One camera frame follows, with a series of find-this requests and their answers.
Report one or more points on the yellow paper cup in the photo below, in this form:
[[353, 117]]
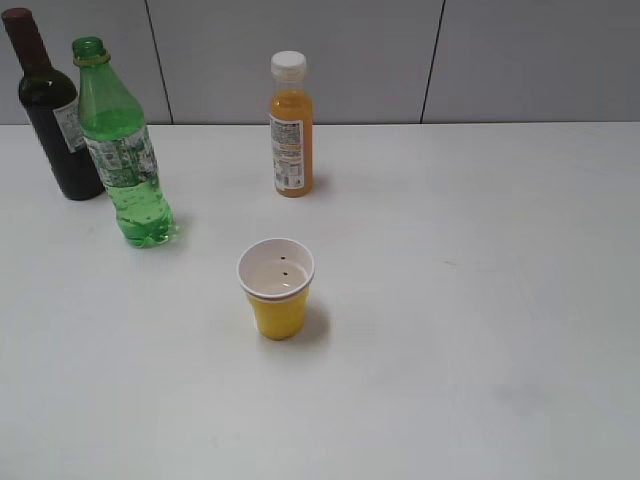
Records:
[[275, 275]]

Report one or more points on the green sprite bottle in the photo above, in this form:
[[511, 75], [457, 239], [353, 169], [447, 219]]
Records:
[[117, 137]]

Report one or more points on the orange juice bottle white cap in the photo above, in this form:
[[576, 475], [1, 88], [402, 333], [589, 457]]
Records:
[[291, 125]]

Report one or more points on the dark red wine bottle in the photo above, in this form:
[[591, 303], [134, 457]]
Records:
[[50, 100]]

